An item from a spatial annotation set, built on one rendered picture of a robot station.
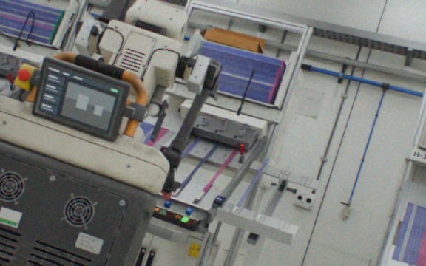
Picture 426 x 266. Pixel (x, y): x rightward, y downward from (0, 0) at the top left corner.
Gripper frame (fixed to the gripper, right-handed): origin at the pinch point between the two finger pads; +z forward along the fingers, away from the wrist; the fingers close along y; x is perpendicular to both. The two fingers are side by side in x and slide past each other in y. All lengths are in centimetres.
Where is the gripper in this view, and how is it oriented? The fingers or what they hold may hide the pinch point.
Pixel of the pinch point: (168, 199)
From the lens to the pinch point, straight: 275.8
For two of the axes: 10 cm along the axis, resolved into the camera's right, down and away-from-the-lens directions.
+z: -0.4, 8.3, 5.6
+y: -9.0, -2.7, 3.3
